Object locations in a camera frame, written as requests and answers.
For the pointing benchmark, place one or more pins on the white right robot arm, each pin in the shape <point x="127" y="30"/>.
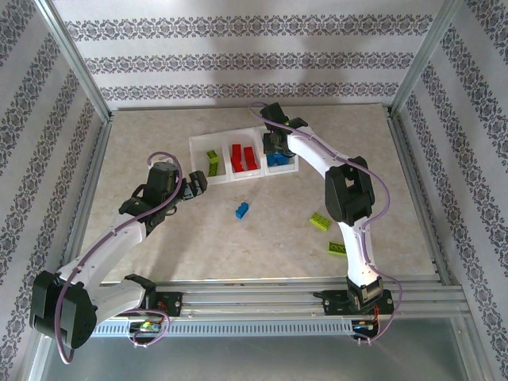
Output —
<point x="359" y="254"/>

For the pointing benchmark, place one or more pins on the small circuit board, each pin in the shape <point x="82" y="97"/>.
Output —
<point x="363" y="325"/>
<point x="146" y="326"/>

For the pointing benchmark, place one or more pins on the grey metal sheet panel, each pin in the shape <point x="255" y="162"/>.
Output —
<point x="254" y="361"/>

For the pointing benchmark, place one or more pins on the large red lego block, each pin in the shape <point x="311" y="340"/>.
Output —
<point x="237" y="158"/>

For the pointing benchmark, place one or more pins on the lime green lego plate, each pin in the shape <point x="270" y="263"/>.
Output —
<point x="213" y="168"/>
<point x="320" y="221"/>
<point x="214" y="155"/>
<point x="336" y="248"/>

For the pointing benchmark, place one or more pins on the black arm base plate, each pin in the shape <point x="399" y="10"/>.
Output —
<point x="335" y="303"/>
<point x="172" y="303"/>

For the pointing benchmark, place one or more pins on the aluminium frame side rail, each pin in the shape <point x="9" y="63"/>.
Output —
<point x="89" y="190"/>
<point x="414" y="178"/>

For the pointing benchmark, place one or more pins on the aluminium frame corner post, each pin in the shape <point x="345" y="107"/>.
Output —
<point x="422" y="59"/>
<point x="75" y="59"/>

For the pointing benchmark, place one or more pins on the wide aluminium base rail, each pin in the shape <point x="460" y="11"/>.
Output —
<point x="254" y="295"/>

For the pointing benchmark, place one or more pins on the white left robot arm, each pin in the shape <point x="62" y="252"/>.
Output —
<point x="119" y="248"/>

